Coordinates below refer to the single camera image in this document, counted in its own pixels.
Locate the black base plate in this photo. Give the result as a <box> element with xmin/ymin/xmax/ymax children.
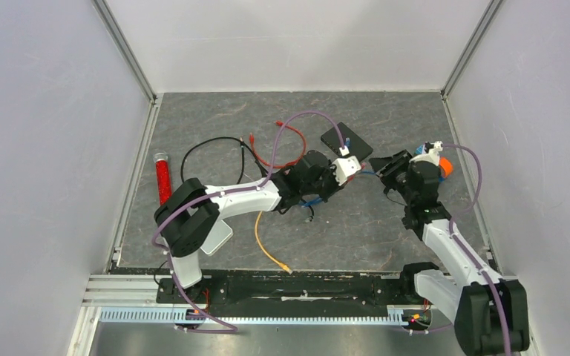
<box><xmin>156</xmin><ymin>268</ymin><xmax>449</xmax><ymax>320</ymax></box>

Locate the black ethernet cable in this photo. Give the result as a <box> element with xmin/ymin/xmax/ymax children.
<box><xmin>180</xmin><ymin>136</ymin><xmax>315</xmax><ymax>225</ymax></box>

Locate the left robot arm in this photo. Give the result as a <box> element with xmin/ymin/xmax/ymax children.
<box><xmin>152</xmin><ymin>151</ymin><xmax>361</xmax><ymax>303</ymax></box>

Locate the clear plastic box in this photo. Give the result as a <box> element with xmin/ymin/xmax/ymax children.
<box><xmin>200</xmin><ymin>220</ymin><xmax>234</xmax><ymax>256</ymax></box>

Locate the black power adapter cable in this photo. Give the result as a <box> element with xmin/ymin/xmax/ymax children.
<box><xmin>383</xmin><ymin>188</ymin><xmax>416</xmax><ymax>231</ymax></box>

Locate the black network switch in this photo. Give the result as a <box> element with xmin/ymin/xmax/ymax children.
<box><xmin>320</xmin><ymin>122</ymin><xmax>373</xmax><ymax>161</ymax></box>

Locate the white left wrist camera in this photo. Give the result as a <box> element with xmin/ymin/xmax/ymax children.
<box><xmin>332</xmin><ymin>146</ymin><xmax>361</xmax><ymax>186</ymax></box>

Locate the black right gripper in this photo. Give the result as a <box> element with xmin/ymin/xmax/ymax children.
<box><xmin>369</xmin><ymin>150</ymin><xmax>416</xmax><ymax>205</ymax></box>

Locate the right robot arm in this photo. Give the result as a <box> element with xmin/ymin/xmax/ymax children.
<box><xmin>370</xmin><ymin>151</ymin><xmax>531</xmax><ymax>355</ymax></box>

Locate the blue ethernet cable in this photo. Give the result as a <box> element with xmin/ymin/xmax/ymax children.
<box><xmin>299</xmin><ymin>137</ymin><xmax>379</xmax><ymax>210</ymax></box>

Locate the yellow ethernet cable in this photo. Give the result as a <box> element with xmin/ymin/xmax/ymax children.
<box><xmin>253</xmin><ymin>211</ymin><xmax>294</xmax><ymax>274</ymax></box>

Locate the red glitter tube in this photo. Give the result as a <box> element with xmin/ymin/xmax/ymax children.
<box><xmin>154</xmin><ymin>152</ymin><xmax>172</xmax><ymax>205</ymax></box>

